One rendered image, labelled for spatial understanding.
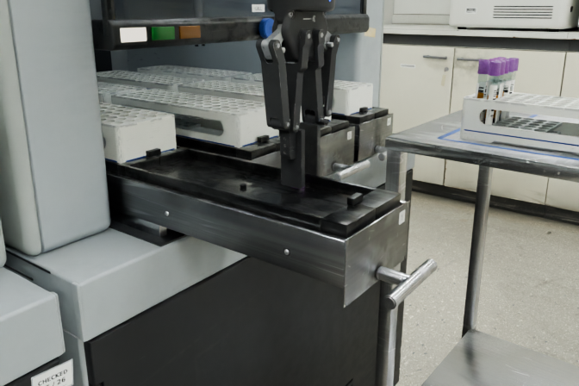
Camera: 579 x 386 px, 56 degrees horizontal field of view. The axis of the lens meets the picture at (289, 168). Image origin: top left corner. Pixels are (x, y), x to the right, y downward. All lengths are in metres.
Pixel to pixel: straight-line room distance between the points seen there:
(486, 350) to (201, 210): 0.88
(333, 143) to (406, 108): 2.16
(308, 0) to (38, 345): 0.44
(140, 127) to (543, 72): 2.31
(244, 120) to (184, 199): 0.20
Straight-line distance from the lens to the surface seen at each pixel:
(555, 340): 2.00
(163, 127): 0.78
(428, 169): 3.09
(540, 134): 0.83
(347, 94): 1.03
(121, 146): 0.74
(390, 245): 0.60
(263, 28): 0.85
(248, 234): 0.58
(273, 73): 0.59
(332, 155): 0.94
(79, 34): 0.68
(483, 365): 1.31
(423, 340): 1.86
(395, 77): 3.09
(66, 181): 0.69
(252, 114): 0.81
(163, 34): 0.72
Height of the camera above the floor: 1.01
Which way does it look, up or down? 16 degrees down
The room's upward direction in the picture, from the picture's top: straight up
